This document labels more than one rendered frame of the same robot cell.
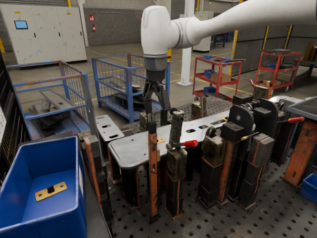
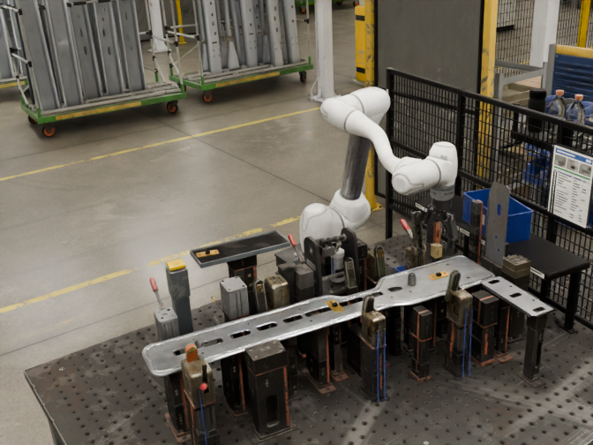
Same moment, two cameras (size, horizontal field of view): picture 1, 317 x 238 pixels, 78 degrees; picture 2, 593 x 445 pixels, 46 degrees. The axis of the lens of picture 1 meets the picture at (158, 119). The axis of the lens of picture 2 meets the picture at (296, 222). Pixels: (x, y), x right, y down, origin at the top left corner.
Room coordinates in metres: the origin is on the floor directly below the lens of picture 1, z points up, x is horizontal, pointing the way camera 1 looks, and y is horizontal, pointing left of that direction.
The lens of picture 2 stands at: (3.24, -0.29, 2.33)
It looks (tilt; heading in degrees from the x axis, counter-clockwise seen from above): 24 degrees down; 186
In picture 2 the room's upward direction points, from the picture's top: 3 degrees counter-clockwise
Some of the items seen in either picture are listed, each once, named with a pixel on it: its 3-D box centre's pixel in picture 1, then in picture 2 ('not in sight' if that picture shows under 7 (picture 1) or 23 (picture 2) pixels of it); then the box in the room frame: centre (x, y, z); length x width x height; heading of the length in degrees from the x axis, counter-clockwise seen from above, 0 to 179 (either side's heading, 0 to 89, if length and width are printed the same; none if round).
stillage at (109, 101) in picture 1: (130, 86); not in sight; (3.36, 0.50, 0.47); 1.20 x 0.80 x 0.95; 40
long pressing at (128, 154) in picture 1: (228, 118); (331, 309); (1.02, -0.40, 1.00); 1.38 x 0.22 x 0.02; 120
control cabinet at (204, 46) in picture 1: (203, 28); not in sight; (11.55, -2.39, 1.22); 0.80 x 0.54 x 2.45; 40
